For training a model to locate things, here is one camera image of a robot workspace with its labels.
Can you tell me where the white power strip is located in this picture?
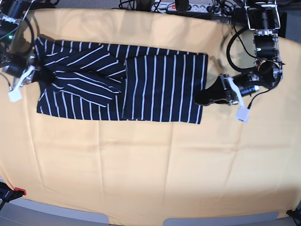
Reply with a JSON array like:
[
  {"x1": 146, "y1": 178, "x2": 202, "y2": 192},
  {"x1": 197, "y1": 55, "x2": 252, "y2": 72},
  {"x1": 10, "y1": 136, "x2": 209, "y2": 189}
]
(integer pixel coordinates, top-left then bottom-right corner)
[{"x1": 151, "y1": 1, "x2": 213, "y2": 13}]

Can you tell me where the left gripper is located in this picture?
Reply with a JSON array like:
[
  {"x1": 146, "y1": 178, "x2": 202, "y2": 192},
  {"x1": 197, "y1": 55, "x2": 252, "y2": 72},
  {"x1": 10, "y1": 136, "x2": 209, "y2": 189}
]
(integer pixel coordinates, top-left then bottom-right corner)
[{"x1": 194, "y1": 74, "x2": 259, "y2": 107}]

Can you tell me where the red black clamp left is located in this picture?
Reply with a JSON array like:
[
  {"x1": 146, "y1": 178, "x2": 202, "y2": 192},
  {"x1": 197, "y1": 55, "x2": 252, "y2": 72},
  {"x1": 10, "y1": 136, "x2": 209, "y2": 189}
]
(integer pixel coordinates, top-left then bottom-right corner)
[{"x1": 0, "y1": 182, "x2": 26, "y2": 209}]

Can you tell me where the black clamp right corner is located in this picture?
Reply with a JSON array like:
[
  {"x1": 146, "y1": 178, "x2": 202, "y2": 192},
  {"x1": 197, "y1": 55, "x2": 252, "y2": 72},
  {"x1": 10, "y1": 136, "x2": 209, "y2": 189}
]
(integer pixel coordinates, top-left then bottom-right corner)
[{"x1": 286, "y1": 209, "x2": 301, "y2": 226}]

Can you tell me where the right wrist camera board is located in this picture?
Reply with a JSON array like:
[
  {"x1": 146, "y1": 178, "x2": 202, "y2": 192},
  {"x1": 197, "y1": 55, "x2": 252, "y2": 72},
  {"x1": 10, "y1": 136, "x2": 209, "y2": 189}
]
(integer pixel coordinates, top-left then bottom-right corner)
[{"x1": 8, "y1": 89, "x2": 23, "y2": 103}]

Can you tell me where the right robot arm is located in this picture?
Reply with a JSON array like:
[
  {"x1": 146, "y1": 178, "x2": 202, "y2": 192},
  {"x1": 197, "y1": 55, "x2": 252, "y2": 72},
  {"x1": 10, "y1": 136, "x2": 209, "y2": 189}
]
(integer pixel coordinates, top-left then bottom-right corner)
[{"x1": 0, "y1": 0, "x2": 59, "y2": 90}]

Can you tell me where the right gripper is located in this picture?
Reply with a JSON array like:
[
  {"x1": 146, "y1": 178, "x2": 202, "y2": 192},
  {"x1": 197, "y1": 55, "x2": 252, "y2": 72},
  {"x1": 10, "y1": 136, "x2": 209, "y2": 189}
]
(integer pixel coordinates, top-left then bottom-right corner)
[{"x1": 2, "y1": 54, "x2": 55, "y2": 90}]

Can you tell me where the navy white striped T-shirt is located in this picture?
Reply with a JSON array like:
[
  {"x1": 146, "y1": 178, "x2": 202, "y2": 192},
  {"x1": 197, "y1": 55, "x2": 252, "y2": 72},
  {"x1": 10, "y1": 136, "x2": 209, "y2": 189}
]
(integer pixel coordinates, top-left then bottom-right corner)
[{"x1": 35, "y1": 38, "x2": 208, "y2": 124}]

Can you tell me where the yellow table cloth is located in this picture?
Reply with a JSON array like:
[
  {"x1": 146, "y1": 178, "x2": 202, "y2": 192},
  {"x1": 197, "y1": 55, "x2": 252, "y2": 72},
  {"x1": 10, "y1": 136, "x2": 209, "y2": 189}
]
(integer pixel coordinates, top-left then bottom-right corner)
[{"x1": 0, "y1": 8, "x2": 301, "y2": 226}]

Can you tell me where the black power adapter box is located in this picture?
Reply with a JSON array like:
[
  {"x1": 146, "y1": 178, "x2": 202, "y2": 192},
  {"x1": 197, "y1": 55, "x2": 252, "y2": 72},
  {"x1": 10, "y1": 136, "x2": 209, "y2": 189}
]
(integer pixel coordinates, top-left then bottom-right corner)
[{"x1": 231, "y1": 8, "x2": 247, "y2": 25}]

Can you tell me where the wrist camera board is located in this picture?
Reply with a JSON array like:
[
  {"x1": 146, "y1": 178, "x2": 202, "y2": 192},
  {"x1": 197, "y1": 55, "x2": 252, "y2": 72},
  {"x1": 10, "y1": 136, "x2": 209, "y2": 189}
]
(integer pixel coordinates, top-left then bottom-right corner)
[
  {"x1": 236, "y1": 106, "x2": 250, "y2": 123},
  {"x1": 8, "y1": 89, "x2": 23, "y2": 103}
]

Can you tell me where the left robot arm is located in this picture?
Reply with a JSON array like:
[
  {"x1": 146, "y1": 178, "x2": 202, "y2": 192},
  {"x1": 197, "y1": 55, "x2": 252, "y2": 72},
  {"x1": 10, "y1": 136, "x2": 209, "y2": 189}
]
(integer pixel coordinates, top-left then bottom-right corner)
[{"x1": 195, "y1": 0, "x2": 284, "y2": 106}]

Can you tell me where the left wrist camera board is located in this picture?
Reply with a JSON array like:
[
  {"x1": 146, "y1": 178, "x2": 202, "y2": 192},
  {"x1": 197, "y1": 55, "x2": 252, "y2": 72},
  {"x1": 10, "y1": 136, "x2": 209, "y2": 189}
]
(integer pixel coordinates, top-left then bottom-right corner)
[{"x1": 236, "y1": 106, "x2": 250, "y2": 123}]

